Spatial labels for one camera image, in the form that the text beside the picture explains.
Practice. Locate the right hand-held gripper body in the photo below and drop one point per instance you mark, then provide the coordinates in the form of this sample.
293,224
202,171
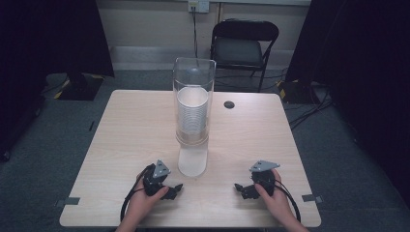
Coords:
263,182

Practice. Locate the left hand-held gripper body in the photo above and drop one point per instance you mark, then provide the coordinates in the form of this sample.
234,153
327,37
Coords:
154,184

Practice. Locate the stack of white paper cups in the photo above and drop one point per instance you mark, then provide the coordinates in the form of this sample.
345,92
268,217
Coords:
192,109

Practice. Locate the clear plastic cup dispenser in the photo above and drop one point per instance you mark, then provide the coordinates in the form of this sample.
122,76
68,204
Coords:
194,74

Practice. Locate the person's left hand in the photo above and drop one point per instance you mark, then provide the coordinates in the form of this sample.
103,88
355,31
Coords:
141,203

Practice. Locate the person's right hand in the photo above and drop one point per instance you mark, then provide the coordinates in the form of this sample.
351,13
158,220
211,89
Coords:
275,203

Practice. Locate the grey tape strip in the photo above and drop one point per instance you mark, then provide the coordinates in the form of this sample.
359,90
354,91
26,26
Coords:
312,198
68,201

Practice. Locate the black stand base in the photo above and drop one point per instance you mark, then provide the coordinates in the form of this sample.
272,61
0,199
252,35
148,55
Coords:
298,92
80,88

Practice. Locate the black folding chair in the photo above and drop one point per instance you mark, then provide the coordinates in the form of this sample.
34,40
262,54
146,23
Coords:
238,51

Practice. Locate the black curtain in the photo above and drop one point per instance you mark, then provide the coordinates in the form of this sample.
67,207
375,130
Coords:
361,64

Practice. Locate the white wall outlet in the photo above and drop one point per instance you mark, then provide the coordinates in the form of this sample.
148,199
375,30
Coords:
199,5

